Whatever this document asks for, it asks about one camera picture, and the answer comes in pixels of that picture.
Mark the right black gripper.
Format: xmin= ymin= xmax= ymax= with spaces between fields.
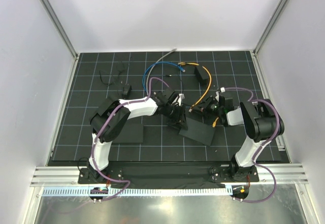
xmin=192 ymin=95 xmax=223 ymax=118

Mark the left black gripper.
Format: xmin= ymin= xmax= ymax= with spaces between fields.
xmin=164 ymin=104 xmax=188 ymax=131

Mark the orange ethernet cable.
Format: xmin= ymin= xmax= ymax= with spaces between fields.
xmin=178 ymin=61 xmax=220 ymax=128

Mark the black network switch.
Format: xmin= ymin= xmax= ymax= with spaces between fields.
xmin=113 ymin=124 xmax=144 ymax=144
xmin=179 ymin=118 xmax=215 ymax=146

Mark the black cable with plug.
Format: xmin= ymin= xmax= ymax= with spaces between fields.
xmin=164 ymin=63 xmax=201 ymax=108

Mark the blue ethernet cable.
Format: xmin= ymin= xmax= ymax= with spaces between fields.
xmin=142 ymin=62 xmax=186 ymax=92

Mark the gray ethernet cable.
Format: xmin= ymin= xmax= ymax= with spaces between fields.
xmin=146 ymin=47 xmax=178 ymax=92

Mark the thin black power cable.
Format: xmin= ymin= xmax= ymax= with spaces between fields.
xmin=99 ymin=61 xmax=130 ymax=95

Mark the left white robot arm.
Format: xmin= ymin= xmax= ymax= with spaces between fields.
xmin=87 ymin=88 xmax=187 ymax=183

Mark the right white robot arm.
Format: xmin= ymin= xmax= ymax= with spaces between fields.
xmin=191 ymin=87 xmax=284 ymax=181

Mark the black grid mat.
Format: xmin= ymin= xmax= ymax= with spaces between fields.
xmin=48 ymin=51 xmax=265 ymax=166

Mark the black power adapter block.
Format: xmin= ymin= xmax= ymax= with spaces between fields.
xmin=194 ymin=66 xmax=209 ymax=85

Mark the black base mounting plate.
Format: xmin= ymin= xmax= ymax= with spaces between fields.
xmin=78 ymin=161 xmax=259 ymax=187

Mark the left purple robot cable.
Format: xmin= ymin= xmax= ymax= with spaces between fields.
xmin=90 ymin=77 xmax=173 ymax=201

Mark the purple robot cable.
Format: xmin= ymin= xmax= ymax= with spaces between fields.
xmin=219 ymin=86 xmax=285 ymax=203
xmin=90 ymin=77 xmax=173 ymax=201

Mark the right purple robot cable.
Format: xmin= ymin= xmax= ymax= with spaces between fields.
xmin=219 ymin=86 xmax=285 ymax=203

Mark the white slotted cable duct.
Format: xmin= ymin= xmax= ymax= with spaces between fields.
xmin=42 ymin=186 xmax=233 ymax=198

